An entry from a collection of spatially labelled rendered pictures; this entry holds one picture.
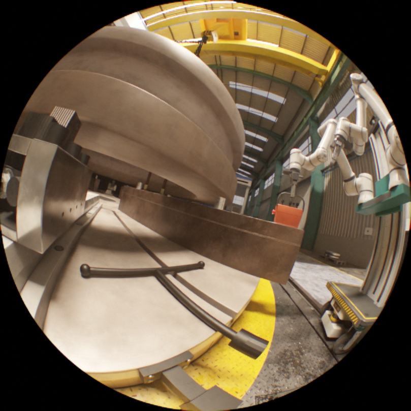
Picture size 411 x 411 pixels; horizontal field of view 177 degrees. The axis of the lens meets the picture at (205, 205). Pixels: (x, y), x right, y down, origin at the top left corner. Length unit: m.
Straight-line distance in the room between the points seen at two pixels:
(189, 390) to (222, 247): 0.85
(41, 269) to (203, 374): 0.66
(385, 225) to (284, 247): 0.99
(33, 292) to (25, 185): 0.23
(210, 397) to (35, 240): 0.43
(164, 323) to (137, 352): 0.13
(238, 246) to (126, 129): 0.93
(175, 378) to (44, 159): 0.48
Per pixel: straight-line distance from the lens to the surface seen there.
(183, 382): 0.36
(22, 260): 0.43
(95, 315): 0.42
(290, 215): 0.91
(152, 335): 0.39
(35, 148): 0.34
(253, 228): 0.89
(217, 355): 0.77
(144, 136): 0.66
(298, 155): 1.01
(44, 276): 0.46
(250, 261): 0.92
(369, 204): 1.28
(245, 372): 0.77
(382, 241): 1.41
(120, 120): 0.66
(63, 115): 0.59
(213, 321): 0.43
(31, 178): 0.33
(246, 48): 11.38
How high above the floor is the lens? 0.64
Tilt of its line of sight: 3 degrees up
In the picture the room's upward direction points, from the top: 16 degrees clockwise
